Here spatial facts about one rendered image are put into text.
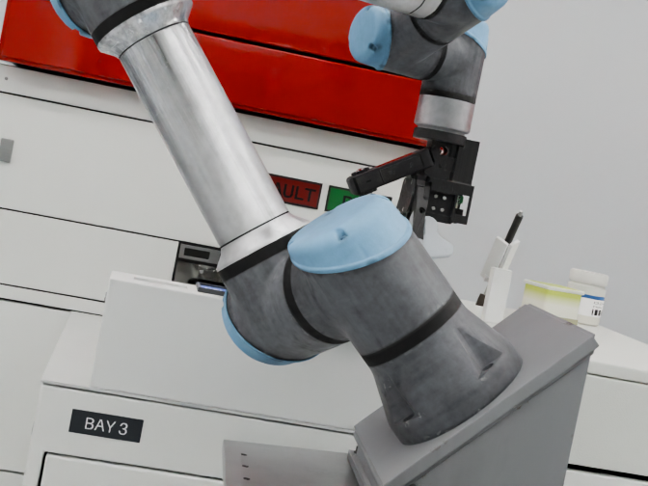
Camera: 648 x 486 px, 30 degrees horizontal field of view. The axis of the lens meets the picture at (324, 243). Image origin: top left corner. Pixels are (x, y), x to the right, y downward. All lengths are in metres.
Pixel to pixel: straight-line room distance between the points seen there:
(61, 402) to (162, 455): 0.14
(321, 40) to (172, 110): 0.85
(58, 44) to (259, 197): 0.88
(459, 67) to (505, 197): 2.23
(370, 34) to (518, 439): 0.57
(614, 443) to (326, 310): 0.61
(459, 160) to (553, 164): 2.25
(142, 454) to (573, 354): 0.62
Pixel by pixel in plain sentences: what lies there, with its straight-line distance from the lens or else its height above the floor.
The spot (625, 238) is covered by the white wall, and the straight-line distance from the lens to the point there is 3.94.
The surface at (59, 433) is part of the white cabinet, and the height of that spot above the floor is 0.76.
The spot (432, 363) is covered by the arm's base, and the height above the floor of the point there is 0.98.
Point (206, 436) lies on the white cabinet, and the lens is 1.57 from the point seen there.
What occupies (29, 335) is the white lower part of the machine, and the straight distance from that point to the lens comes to 2.19.
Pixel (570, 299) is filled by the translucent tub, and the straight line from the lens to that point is 2.05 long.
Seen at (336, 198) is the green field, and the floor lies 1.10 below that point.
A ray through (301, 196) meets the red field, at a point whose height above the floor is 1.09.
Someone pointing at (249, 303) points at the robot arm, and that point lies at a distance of 1.29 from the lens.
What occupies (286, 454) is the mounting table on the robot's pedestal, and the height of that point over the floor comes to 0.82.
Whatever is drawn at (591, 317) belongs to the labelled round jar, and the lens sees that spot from 2.24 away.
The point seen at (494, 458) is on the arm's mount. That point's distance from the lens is 1.19.
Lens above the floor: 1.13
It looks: 3 degrees down
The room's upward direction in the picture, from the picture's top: 11 degrees clockwise
